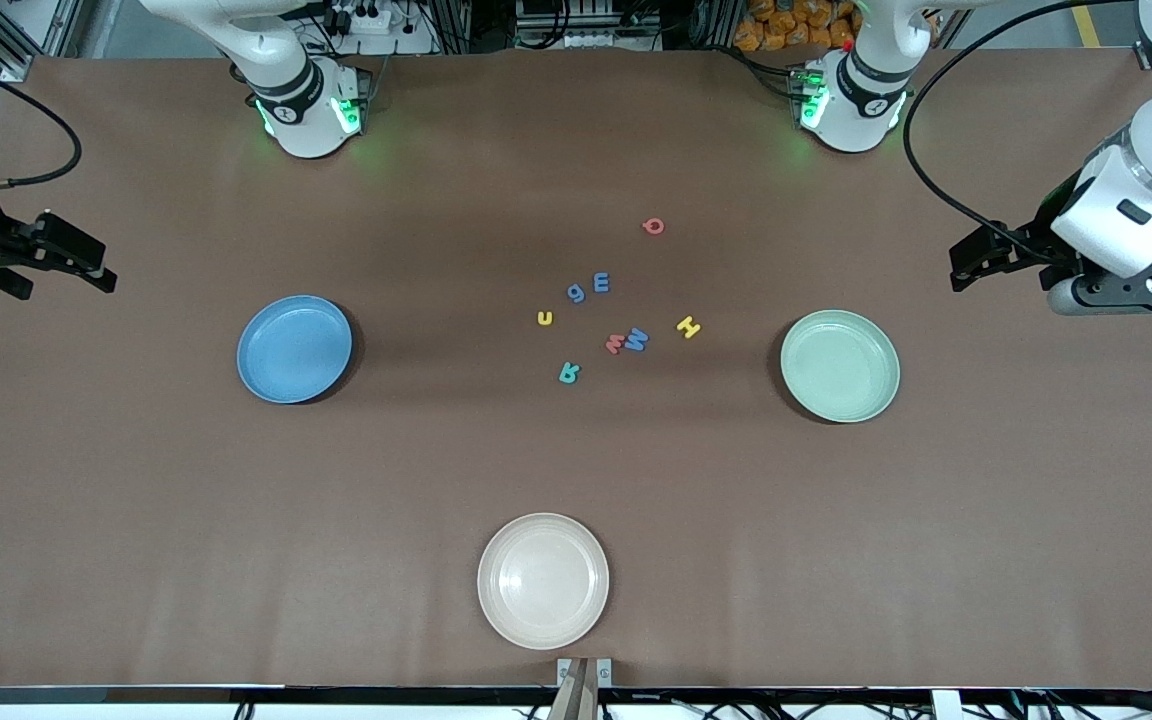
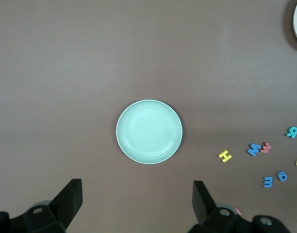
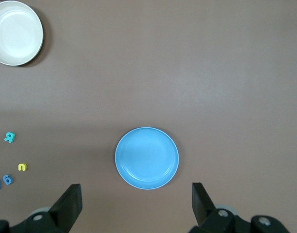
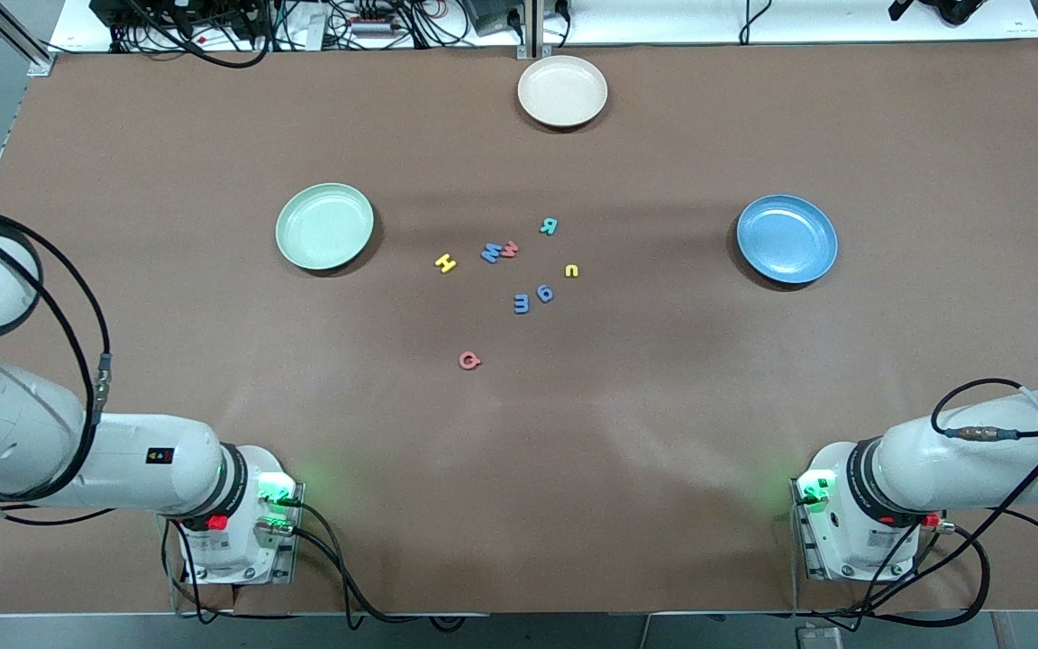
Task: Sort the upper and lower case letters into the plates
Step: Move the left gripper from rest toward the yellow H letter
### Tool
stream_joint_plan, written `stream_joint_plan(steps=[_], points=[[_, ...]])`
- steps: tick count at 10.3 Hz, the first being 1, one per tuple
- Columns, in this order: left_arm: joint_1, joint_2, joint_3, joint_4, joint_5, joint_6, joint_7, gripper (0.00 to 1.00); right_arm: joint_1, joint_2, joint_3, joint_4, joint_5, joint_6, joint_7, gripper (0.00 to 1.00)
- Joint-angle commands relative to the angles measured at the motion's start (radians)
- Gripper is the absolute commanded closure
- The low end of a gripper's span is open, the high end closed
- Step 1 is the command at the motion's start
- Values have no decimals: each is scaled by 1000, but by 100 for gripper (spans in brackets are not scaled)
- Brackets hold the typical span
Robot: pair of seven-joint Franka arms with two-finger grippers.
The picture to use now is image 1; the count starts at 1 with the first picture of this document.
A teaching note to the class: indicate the red-pink letter w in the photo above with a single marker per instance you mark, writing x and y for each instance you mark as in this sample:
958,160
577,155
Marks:
615,345

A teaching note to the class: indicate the aluminium frame profile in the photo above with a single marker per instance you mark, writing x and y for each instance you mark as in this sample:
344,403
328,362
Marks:
6,58

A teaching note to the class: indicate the teal letter R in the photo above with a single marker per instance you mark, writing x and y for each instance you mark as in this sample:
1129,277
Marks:
570,371

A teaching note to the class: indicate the blue letter M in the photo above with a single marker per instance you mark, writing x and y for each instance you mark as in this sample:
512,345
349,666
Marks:
636,340

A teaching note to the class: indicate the blue plate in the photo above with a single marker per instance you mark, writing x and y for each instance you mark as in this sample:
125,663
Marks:
294,350

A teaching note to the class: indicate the beige plate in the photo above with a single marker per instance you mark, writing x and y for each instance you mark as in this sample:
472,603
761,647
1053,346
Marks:
543,580

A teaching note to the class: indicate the light green plate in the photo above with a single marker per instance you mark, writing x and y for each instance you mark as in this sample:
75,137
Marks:
841,365

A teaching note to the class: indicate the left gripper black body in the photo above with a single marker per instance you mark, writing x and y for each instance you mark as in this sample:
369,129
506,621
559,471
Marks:
1034,243

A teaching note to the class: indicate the dark equipment rack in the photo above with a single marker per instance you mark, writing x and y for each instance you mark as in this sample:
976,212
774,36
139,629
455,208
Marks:
656,20

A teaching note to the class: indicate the paper table cover sheet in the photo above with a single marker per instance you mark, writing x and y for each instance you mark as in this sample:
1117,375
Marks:
136,500

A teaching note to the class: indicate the red letter Q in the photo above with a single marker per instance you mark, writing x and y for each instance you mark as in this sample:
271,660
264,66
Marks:
646,226

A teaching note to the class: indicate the metal mounting bracket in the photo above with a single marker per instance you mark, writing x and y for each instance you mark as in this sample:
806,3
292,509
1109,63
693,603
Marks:
604,672

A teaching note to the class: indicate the yellow letter H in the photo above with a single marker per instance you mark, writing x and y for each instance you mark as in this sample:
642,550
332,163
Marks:
688,327

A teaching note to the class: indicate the blue letter E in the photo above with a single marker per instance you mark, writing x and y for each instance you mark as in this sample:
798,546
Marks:
601,284

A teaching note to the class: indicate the white power strip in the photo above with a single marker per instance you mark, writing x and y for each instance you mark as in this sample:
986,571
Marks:
371,20
576,40

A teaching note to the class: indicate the blue letter g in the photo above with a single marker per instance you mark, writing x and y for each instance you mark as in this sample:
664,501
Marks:
580,293

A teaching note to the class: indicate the orange packaged items pile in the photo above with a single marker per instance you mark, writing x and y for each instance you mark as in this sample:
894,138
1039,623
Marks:
761,35

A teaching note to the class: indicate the brown camera mount post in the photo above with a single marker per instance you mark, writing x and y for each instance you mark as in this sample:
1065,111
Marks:
576,700

